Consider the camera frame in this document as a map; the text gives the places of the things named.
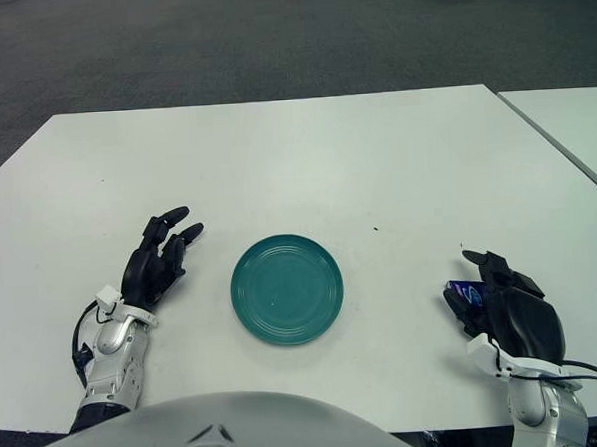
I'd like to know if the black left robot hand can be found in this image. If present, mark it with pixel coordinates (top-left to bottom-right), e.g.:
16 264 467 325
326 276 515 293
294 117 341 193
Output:
116 204 210 314

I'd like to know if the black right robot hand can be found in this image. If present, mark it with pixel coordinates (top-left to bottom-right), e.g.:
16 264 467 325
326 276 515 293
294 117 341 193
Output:
439 244 568 372

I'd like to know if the blue gum pack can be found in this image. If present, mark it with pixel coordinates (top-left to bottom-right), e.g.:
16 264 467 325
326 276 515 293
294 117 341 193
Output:
444 277 490 311

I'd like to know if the teal round plate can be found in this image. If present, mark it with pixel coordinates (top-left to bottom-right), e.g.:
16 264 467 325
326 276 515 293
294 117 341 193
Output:
227 230 347 349

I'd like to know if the grey robot torso shell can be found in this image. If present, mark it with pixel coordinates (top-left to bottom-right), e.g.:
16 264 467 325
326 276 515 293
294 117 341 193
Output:
0 380 426 447

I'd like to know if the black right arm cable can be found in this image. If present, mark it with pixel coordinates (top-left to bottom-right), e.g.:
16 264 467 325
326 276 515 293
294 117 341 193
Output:
555 357 597 396

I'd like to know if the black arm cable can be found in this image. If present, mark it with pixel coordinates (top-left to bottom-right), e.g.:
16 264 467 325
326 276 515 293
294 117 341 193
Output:
555 357 597 396
69 303 106 391

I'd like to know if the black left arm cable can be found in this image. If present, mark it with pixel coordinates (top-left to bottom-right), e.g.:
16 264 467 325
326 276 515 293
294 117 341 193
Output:
69 303 106 391

